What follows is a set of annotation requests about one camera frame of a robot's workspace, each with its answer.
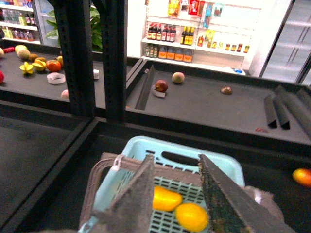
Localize red yellow mango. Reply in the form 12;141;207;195
292;168;311;187

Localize brown kiwi fruit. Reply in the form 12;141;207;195
221;86;233;95

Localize dark red passion fruit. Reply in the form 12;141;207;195
155;80;168;93

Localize yellow orange mango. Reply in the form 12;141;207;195
153;186;183;212

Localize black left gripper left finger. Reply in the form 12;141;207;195
93;155;154;233

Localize white bottle shelf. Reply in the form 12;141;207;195
141;0;263;70

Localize light blue plastic basket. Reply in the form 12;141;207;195
79;136;245;233

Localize green potted plant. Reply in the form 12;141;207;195
46;3;102;52

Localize pale green peach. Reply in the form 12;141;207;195
172;72;185;84

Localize yellow lemon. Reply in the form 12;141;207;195
175;203;209;233

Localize black tray divider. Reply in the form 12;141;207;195
264;95;277;129
273;96;290;130

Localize clear tape roll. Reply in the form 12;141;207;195
47;72;66;84

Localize black perforated rack post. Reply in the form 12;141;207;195
93;0;128;122
49;0;95;118

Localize orange persimmon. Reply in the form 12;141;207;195
46;60;62;72

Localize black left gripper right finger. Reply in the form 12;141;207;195
199;154;295;233

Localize yellow star fruit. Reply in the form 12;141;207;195
19;62;33;75

